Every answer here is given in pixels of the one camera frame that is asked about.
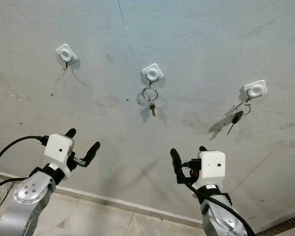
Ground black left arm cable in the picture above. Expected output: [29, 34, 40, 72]
[0, 177, 31, 197]

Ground black left wrist camera cable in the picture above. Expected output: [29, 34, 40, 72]
[0, 136, 50, 170]

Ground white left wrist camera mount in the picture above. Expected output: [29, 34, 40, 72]
[44, 134, 75, 178]

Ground black-headed key on ring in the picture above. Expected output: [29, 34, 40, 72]
[226, 101, 252, 135]

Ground red mosaic tile strip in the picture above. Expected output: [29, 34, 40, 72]
[256, 212, 295, 236]

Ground white square wall hook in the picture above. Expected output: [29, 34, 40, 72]
[56, 44, 78, 68]
[142, 63, 164, 88]
[243, 80, 267, 101]

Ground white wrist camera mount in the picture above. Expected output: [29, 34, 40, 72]
[44, 134, 75, 178]
[197, 150, 226, 190]

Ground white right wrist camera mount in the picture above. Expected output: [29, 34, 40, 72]
[197, 150, 226, 190]

